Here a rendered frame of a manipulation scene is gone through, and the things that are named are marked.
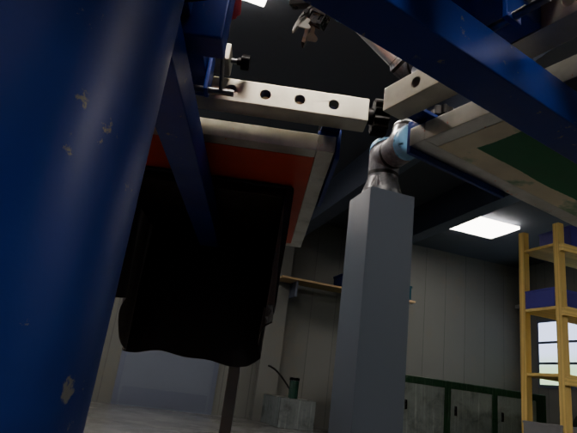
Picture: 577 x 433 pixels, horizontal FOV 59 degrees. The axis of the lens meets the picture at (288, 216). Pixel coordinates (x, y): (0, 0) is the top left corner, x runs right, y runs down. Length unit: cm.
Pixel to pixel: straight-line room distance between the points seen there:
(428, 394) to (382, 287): 473
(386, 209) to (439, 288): 738
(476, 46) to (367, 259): 120
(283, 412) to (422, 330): 312
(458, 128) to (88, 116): 76
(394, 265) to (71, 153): 161
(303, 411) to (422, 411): 149
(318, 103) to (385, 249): 89
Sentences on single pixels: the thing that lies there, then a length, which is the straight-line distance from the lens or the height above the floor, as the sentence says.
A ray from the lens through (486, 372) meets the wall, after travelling 961.
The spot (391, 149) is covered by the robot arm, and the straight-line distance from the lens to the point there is 190.
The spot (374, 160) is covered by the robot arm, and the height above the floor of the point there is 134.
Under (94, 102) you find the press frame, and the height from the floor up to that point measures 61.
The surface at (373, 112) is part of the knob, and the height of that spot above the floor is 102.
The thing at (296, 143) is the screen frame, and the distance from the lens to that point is 108.
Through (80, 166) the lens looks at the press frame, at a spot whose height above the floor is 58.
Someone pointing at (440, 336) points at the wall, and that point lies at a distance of 911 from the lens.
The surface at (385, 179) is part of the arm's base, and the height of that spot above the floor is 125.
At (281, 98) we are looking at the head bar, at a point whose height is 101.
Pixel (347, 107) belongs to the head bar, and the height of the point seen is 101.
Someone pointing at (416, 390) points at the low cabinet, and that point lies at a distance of 639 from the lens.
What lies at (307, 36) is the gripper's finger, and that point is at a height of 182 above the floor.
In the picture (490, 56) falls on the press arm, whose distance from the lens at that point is 69.
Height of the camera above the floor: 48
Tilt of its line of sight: 18 degrees up
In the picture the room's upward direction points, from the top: 8 degrees clockwise
